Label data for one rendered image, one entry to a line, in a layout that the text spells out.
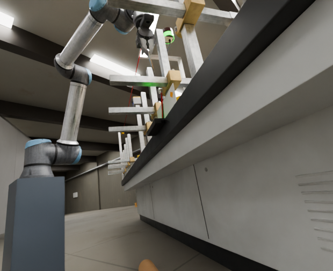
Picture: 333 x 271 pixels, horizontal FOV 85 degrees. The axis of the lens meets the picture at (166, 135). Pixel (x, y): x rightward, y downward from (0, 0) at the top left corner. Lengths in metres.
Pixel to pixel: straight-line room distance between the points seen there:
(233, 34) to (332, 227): 0.50
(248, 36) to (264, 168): 0.44
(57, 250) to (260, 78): 1.33
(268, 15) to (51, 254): 1.41
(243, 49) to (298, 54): 0.09
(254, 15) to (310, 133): 0.33
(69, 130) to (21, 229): 0.64
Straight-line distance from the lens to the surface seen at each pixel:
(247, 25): 0.41
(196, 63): 0.62
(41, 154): 1.46
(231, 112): 0.48
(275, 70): 0.40
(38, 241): 1.37
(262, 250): 0.82
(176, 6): 0.71
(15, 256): 1.36
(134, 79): 0.78
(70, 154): 1.52
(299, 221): 0.67
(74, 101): 1.50
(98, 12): 1.14
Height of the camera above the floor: 0.40
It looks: 17 degrees up
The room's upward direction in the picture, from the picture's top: 10 degrees counter-clockwise
